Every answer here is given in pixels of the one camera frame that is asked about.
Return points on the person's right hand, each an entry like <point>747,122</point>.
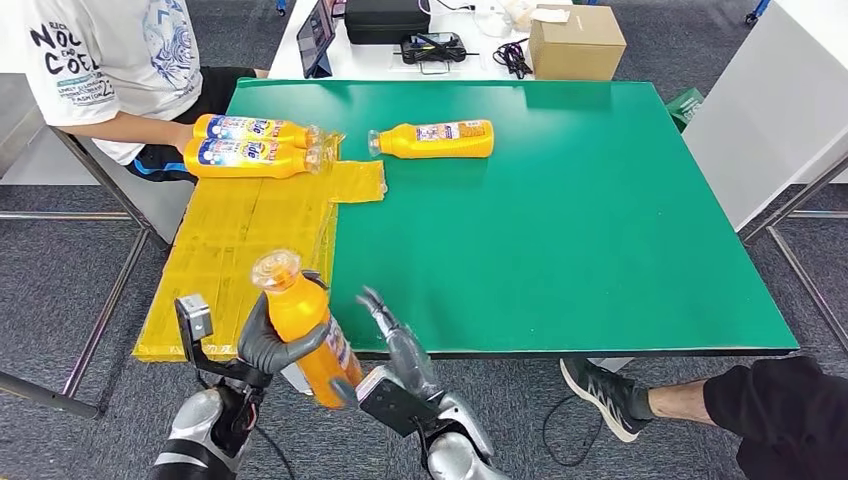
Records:
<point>183,137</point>

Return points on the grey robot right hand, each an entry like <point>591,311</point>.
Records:
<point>407,358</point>

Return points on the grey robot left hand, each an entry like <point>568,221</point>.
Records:
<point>265,354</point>

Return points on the orange detergent bottle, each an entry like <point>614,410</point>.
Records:
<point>305,311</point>
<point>291,134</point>
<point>430,146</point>
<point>252,166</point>

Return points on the person's right forearm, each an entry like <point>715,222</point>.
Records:
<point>126,130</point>

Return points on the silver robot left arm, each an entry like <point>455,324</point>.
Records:
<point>192,430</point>

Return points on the white table foot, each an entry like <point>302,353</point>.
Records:
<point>298,385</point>
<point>613,363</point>

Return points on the yellow taped cardboard sheet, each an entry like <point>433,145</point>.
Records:
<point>232,232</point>

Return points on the person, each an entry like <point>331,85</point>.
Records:
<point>782,411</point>
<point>106,60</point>

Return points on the black tablet with stand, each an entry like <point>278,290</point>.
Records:
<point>314,36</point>

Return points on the black sneaker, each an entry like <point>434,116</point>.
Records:
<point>599,394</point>

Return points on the white desk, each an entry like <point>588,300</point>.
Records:
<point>364,63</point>

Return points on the black carrying case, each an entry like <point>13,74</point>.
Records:
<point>387,21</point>

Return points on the black handheld controller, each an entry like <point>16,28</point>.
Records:
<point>433,49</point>

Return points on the clear plastic bag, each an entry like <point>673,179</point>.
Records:
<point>493,20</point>

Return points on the brown cardboard box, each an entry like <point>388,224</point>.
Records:
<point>577,51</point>

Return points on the white paper slip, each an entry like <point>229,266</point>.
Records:
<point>551,14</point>

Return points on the green box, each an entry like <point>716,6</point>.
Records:
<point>685,108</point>

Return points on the white side table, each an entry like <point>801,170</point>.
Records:
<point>768,99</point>

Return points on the blue caster leg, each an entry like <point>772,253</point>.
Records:
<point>755,10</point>

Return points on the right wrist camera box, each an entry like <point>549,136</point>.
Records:
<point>394,401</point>

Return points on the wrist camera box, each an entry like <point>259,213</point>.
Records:
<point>193,318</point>
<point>394,401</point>

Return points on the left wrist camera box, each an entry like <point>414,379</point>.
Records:
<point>193,318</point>

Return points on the metal table frame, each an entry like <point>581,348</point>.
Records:
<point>792,200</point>

